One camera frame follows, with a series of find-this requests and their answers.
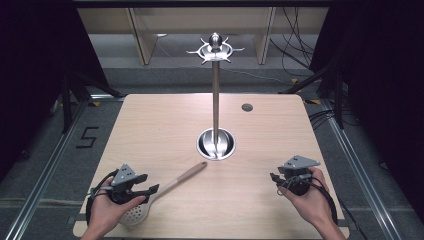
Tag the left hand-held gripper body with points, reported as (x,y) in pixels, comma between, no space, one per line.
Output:
(124,173)

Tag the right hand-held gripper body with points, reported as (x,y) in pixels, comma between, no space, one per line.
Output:
(300,163)

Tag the person's right hand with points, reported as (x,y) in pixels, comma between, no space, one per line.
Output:
(310,203)

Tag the person's left hand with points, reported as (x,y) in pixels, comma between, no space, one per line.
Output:
(106,210)

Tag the yellow black tape piece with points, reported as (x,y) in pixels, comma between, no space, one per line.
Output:
(95,104)

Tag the black metal stand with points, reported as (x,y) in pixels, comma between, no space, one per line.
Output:
(336,96)
(68,100)

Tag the steel utensil hanging rack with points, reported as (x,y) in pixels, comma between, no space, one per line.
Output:
(216,100)

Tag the dark curtain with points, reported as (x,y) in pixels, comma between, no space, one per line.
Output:
(33,83)
(383,100)

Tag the light wooden shelf unit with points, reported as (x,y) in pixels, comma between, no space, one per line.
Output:
(200,20)

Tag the aluminium floor rail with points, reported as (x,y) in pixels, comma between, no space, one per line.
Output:
(46,170)
(360,170)

